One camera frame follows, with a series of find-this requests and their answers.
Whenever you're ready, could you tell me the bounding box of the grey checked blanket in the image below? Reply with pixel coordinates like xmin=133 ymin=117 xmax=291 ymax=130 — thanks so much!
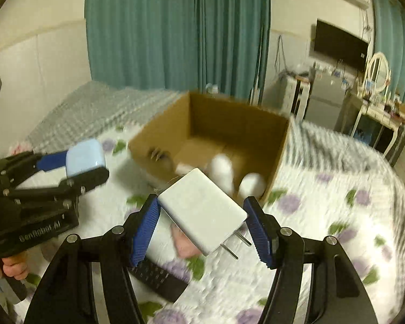
xmin=23 ymin=81 xmax=405 ymax=190

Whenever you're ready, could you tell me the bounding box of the wide green curtain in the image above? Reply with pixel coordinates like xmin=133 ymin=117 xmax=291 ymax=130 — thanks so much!
xmin=84 ymin=0 xmax=271 ymax=96

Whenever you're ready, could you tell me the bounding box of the white round container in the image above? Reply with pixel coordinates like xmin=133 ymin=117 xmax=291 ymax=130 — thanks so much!
xmin=239 ymin=172 xmax=267 ymax=198

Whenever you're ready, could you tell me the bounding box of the floral quilted blanket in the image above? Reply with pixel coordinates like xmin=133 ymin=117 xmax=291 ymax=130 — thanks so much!
xmin=7 ymin=121 xmax=405 ymax=324

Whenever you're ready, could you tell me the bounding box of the white plastic bottle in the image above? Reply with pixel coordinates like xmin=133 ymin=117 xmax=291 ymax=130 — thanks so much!
xmin=210 ymin=153 xmax=236 ymax=194

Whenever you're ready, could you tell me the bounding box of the narrow green curtain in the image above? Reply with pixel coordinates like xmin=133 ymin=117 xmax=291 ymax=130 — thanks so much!
xmin=370 ymin=0 xmax=405 ymax=106

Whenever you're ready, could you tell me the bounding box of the black remote control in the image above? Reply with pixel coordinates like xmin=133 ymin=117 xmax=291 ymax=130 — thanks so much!
xmin=128 ymin=259 xmax=190 ymax=303

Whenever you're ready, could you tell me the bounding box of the white drawer cabinet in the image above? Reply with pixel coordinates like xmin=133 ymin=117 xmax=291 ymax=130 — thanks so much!
xmin=279 ymin=73 xmax=312 ymax=119

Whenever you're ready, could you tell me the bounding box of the light blue plastic case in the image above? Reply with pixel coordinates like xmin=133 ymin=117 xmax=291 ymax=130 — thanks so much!
xmin=65 ymin=138 xmax=107 ymax=178

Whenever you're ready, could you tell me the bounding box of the brown cardboard box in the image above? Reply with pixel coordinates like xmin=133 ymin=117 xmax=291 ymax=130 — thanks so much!
xmin=128 ymin=91 xmax=291 ymax=209

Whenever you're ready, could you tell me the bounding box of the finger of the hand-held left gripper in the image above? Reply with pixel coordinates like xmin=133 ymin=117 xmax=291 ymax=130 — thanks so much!
xmin=0 ymin=151 xmax=70 ymax=180
xmin=3 ymin=167 xmax=110 ymax=207

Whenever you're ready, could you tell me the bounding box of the white oval mirror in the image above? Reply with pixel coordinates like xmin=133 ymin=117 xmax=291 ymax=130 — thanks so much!
xmin=363 ymin=52 xmax=392 ymax=97

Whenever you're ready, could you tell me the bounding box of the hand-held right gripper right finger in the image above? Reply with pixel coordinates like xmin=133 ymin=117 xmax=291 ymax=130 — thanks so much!
xmin=242 ymin=196 xmax=379 ymax=324

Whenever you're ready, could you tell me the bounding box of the black wall television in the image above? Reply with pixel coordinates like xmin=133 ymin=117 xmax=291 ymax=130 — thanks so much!
xmin=313 ymin=19 xmax=370 ymax=72

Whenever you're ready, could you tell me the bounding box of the white dressing table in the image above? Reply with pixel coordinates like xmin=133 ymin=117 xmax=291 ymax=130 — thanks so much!
xmin=350 ymin=91 xmax=405 ymax=163

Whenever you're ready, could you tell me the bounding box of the grey small fridge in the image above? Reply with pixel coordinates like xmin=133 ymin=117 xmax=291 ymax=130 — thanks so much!
xmin=305 ymin=72 xmax=351 ymax=131

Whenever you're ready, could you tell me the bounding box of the white power adapter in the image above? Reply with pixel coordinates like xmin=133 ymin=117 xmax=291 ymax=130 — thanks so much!
xmin=157 ymin=168 xmax=252 ymax=260

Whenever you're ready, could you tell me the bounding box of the person's left hand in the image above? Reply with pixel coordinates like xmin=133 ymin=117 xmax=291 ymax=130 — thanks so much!
xmin=0 ymin=254 xmax=29 ymax=281

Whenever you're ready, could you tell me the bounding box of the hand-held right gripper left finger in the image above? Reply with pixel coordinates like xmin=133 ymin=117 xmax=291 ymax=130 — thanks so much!
xmin=23 ymin=194 xmax=163 ymax=324

